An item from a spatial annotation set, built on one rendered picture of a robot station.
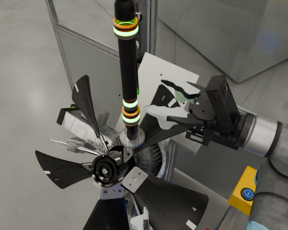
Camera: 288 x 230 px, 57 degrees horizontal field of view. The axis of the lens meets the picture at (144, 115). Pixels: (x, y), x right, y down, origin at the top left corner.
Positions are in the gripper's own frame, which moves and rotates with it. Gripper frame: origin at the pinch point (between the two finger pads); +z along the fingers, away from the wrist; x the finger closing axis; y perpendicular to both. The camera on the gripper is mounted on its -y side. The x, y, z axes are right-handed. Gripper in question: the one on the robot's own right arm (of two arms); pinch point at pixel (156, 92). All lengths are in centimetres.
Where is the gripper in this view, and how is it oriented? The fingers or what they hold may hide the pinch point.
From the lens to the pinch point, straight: 57.5
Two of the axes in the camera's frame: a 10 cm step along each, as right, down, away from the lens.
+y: 0.0, 6.3, 7.7
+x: 4.3, -7.0, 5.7
